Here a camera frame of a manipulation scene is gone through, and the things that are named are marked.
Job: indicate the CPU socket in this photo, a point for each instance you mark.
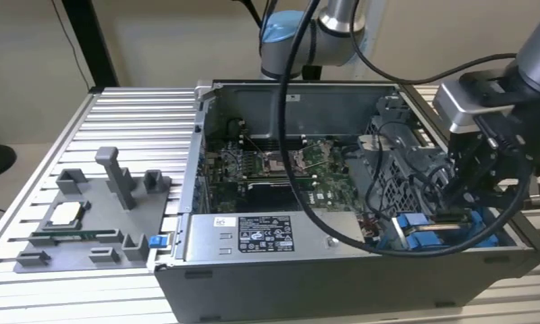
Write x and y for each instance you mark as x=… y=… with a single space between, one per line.
x=276 y=165

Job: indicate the black expansion card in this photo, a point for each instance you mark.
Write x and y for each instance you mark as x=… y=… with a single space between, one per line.
x=266 y=195

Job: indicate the green RAM stick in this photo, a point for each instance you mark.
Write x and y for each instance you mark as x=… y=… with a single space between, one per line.
x=87 y=234

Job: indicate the grey disk bay cage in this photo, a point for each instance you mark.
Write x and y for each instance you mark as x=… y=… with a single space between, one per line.
x=387 y=189

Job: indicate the metal locking lever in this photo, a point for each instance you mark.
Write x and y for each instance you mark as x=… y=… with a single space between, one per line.
x=255 y=143

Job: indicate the silver CPU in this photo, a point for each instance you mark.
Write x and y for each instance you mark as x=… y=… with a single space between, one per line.
x=63 y=216

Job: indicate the black upright post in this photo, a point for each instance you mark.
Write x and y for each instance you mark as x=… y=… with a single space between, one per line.
x=90 y=44

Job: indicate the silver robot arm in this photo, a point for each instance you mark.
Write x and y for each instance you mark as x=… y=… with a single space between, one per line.
x=338 y=50

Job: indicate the blue case latch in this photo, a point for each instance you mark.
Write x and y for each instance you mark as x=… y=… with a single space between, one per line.
x=158 y=242

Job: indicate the black PC case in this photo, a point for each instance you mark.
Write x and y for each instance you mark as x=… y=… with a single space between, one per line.
x=319 y=290

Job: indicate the green motherboard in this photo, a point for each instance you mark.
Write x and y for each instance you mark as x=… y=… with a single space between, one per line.
x=328 y=189

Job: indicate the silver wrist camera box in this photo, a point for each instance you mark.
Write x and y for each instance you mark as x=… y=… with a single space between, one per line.
x=459 y=104

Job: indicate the grey parts rack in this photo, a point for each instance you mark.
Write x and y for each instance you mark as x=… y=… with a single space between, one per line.
x=103 y=216

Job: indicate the silver power supply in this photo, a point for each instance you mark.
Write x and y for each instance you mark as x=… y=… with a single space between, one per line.
x=207 y=243

